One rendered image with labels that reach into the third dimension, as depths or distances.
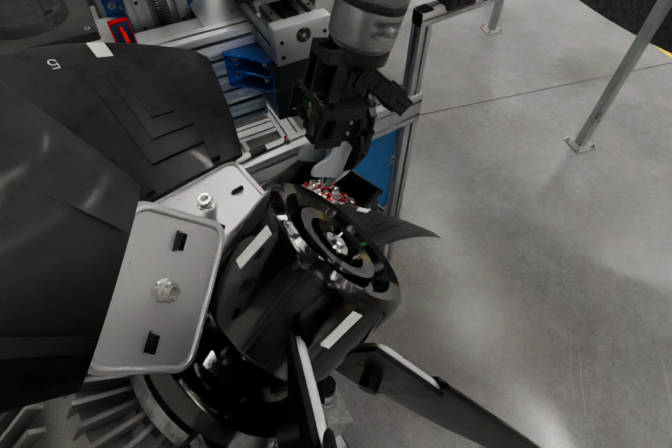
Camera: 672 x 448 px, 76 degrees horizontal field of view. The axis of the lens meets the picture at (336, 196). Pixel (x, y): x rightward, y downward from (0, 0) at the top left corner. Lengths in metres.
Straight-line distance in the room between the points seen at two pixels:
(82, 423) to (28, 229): 0.14
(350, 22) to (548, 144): 1.95
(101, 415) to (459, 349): 1.39
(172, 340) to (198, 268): 0.04
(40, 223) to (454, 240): 1.68
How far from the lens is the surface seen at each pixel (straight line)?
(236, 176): 0.37
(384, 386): 0.38
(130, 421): 0.32
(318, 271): 0.24
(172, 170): 0.38
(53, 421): 0.34
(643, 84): 3.01
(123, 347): 0.26
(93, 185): 0.24
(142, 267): 0.26
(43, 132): 0.24
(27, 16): 1.01
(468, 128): 2.30
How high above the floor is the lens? 1.47
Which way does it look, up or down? 51 degrees down
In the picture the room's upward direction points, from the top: straight up
